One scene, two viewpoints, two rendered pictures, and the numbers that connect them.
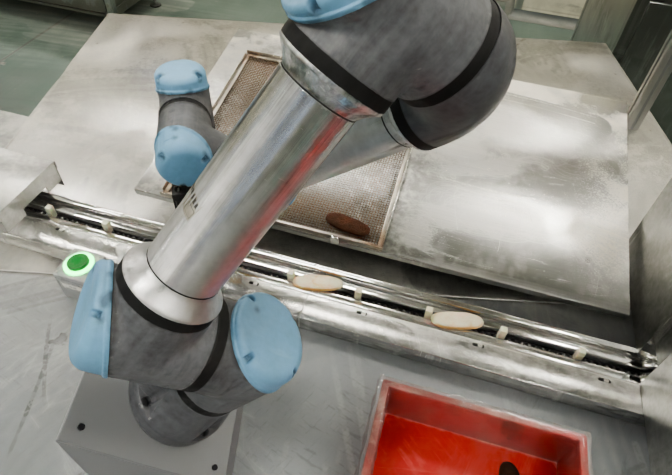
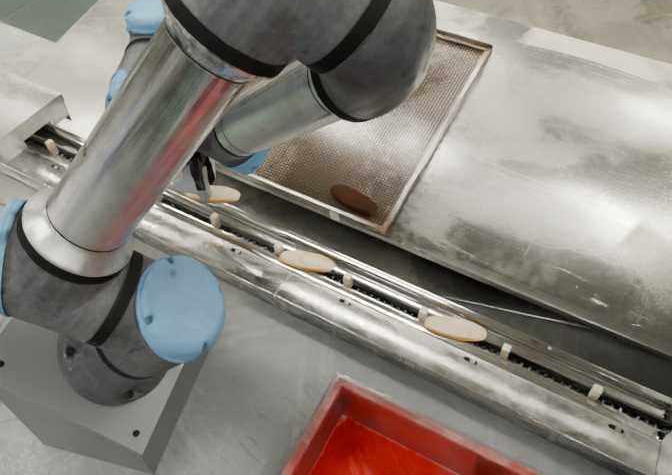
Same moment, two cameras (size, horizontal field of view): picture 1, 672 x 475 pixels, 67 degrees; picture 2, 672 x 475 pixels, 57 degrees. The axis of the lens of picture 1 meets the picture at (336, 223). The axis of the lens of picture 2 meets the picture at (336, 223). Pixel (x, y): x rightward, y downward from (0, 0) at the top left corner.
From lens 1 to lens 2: 20 cm
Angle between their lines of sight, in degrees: 11
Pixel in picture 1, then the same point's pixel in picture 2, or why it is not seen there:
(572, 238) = (625, 252)
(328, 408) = (284, 399)
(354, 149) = (289, 113)
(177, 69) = (148, 7)
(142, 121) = not seen: hidden behind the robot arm
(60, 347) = not seen: hidden behind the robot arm
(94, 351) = not seen: outside the picture
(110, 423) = (32, 366)
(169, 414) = (87, 368)
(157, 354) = (50, 300)
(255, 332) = (163, 296)
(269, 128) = (146, 81)
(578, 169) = (658, 167)
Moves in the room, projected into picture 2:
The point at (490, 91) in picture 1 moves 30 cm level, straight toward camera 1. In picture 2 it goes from (386, 62) to (95, 354)
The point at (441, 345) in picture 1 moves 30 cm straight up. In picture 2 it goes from (426, 353) to (452, 229)
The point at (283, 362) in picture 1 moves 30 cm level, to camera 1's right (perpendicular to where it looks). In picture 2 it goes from (191, 333) to (462, 398)
